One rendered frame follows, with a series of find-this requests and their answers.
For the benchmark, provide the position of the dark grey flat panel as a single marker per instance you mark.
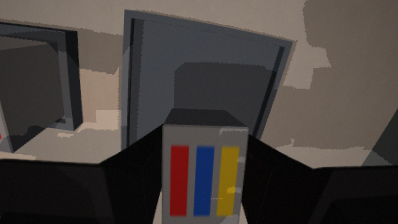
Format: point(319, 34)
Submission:
point(385, 151)

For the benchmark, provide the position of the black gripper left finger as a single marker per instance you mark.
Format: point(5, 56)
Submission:
point(123, 189)

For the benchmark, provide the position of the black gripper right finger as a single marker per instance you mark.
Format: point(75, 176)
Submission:
point(280, 190)

